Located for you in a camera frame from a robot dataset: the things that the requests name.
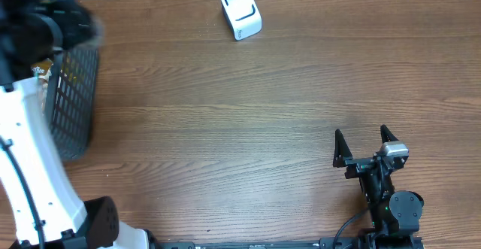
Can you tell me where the white barcode scanner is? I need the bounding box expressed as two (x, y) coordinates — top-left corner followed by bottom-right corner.
(221, 0), (262, 41)

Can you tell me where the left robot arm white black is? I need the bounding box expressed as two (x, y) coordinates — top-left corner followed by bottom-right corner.
(1, 0), (123, 248)

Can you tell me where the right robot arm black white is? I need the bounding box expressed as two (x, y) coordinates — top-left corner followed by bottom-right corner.
(324, 125), (424, 248)

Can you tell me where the dark grey plastic basket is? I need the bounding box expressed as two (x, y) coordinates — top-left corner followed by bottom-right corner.
(41, 0), (99, 162)

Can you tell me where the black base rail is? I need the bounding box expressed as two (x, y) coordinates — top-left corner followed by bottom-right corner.
(112, 222), (425, 249)

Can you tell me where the brown pantree snack bag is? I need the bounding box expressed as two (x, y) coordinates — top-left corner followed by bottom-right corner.
(32, 58), (53, 82)

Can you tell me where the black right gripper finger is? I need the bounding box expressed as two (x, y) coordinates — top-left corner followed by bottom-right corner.
(333, 129), (353, 166)
(380, 124), (398, 143)

